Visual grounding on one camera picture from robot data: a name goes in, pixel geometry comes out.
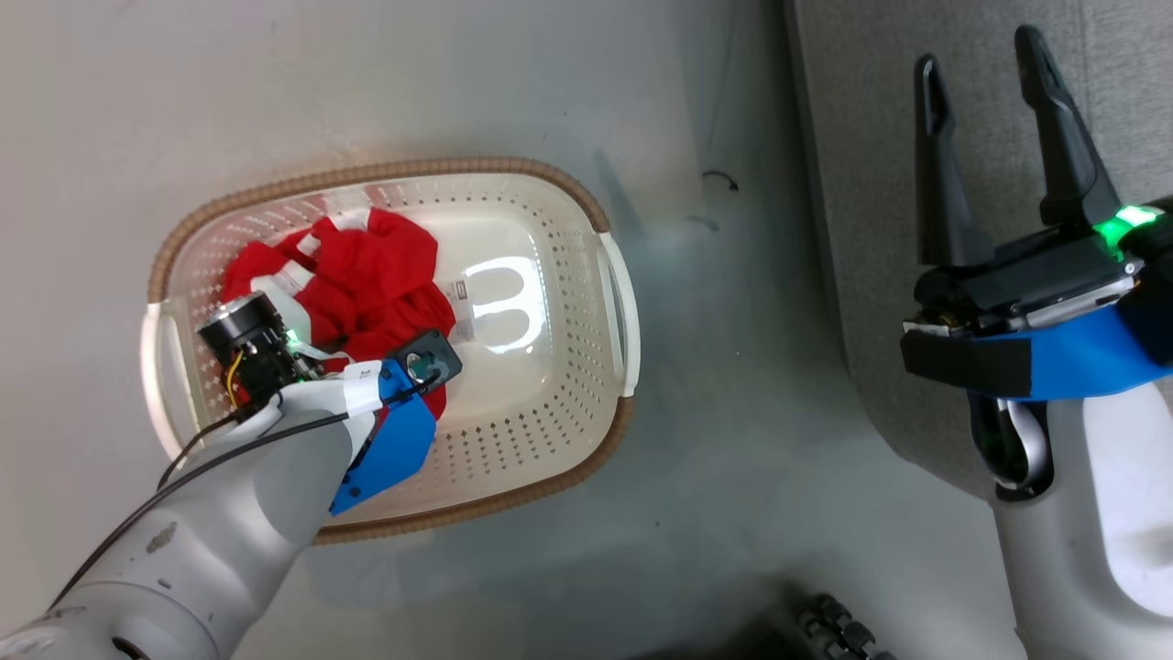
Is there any red and white garment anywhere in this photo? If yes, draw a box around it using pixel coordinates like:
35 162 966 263
221 207 458 424

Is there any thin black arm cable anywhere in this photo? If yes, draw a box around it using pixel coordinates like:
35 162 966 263
50 371 439 613
158 409 250 492

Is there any white basket label sticker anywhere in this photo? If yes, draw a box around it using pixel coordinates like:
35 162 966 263
446 279 478 343

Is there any white perforated laundry basket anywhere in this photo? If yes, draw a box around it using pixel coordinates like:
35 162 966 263
139 155 641 547

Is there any grey flat ribbon cable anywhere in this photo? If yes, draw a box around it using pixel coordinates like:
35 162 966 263
995 398 1057 493

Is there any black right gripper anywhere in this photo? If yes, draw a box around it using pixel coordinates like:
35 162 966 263
902 24 1162 338

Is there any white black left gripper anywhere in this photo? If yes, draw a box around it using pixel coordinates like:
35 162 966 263
197 291 323 412

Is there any grey fabric sofa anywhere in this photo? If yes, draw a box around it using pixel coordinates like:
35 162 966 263
783 0 1173 503

